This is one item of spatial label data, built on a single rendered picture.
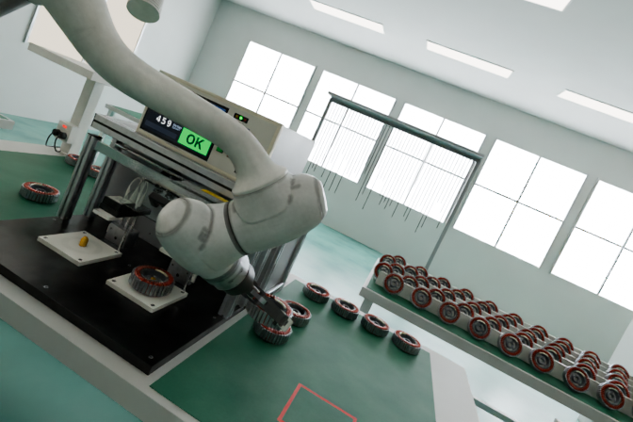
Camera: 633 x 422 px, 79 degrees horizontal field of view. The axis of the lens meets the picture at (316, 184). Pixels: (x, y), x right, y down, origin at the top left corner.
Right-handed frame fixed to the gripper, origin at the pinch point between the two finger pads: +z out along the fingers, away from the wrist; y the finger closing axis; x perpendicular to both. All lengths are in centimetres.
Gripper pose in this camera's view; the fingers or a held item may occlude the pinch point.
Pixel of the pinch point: (269, 308)
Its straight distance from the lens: 99.0
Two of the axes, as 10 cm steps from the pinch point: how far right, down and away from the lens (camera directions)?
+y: 7.0, 3.8, -6.0
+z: 3.0, 6.1, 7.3
